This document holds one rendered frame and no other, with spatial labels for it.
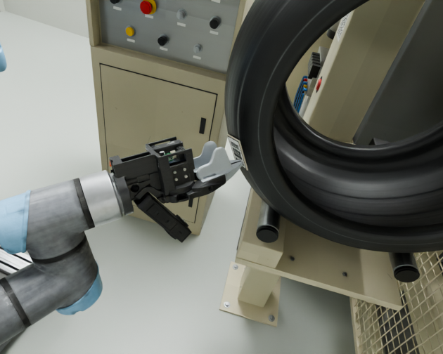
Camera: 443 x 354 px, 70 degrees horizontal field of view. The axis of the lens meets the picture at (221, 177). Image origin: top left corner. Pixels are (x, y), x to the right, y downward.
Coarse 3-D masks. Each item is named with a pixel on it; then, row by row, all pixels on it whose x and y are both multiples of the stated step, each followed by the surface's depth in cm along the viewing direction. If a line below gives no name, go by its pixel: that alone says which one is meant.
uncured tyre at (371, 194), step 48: (288, 0) 38; (336, 0) 36; (240, 48) 45; (288, 48) 41; (240, 96) 47; (288, 96) 75; (288, 144) 79; (336, 144) 79; (384, 144) 78; (432, 144) 72; (288, 192) 55; (336, 192) 76; (384, 192) 75; (432, 192) 69; (336, 240) 60; (384, 240) 57; (432, 240) 54
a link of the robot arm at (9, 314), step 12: (0, 288) 40; (0, 300) 39; (12, 300) 40; (0, 312) 39; (12, 312) 39; (24, 312) 40; (0, 324) 39; (12, 324) 40; (24, 324) 41; (0, 336) 39; (12, 336) 41
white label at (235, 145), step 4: (228, 136) 55; (232, 136) 54; (232, 140) 54; (236, 140) 52; (232, 144) 55; (236, 144) 53; (240, 144) 52; (232, 148) 56; (236, 148) 54; (240, 148) 52; (236, 152) 55; (240, 152) 53; (236, 156) 56; (240, 156) 54; (244, 156) 53; (240, 160) 55; (244, 160) 54; (244, 164) 55; (244, 168) 56
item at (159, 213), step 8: (136, 200) 48; (144, 200) 47; (152, 200) 47; (144, 208) 47; (152, 208) 48; (160, 208) 48; (152, 216) 48; (160, 216) 49; (168, 216) 50; (176, 216) 54; (160, 224) 49; (168, 224) 50; (176, 224) 51; (184, 224) 53; (168, 232) 52; (176, 232) 52; (184, 232) 52
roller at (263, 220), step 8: (264, 208) 66; (264, 216) 64; (272, 216) 64; (280, 216) 66; (264, 224) 62; (272, 224) 62; (256, 232) 63; (264, 232) 62; (272, 232) 62; (264, 240) 64; (272, 240) 63
